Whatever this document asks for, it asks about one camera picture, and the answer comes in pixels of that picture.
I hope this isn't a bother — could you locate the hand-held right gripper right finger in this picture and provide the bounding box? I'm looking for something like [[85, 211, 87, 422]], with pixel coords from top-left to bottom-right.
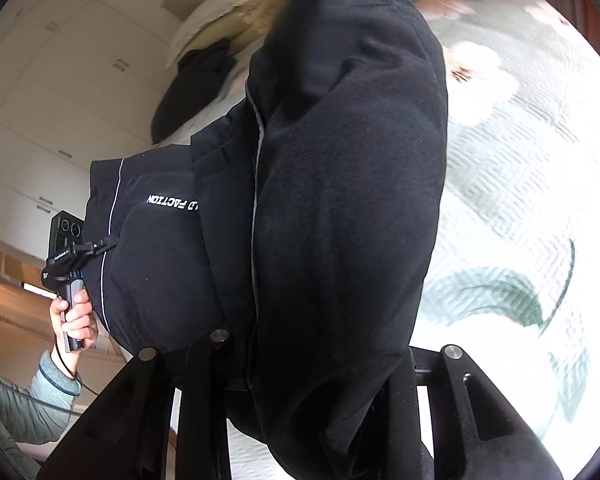
[[375, 343, 564, 480]]

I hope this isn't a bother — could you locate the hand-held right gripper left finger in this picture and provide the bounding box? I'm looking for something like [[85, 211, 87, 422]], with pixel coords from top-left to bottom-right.
[[37, 329, 232, 480]]

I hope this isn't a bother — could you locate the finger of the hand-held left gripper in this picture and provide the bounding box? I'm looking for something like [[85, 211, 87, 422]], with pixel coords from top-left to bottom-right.
[[72, 237, 119, 269]]

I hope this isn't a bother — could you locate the black jacket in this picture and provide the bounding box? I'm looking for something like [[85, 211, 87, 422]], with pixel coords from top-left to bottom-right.
[[87, 0, 449, 480]]

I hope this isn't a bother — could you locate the person's left forearm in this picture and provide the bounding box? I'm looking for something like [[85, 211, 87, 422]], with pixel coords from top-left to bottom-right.
[[0, 349, 84, 467]]

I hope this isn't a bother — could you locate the person's left hand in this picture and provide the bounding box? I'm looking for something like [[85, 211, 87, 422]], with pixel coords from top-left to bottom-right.
[[48, 289, 100, 349]]

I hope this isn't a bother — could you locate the white wardrobe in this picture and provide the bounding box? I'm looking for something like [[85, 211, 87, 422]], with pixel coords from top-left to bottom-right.
[[0, 0, 182, 261]]

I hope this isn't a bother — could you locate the dark cloth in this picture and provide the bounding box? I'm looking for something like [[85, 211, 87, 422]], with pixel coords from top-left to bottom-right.
[[151, 39, 252, 145]]

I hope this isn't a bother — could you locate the floral bedspread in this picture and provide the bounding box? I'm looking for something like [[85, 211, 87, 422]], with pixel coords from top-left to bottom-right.
[[125, 0, 600, 480]]

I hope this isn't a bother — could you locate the white pillow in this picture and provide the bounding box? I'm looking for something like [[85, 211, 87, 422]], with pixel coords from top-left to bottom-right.
[[164, 0, 282, 69]]

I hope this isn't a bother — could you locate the black cable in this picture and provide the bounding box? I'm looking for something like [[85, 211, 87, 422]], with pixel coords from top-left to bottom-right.
[[7, 332, 102, 413]]

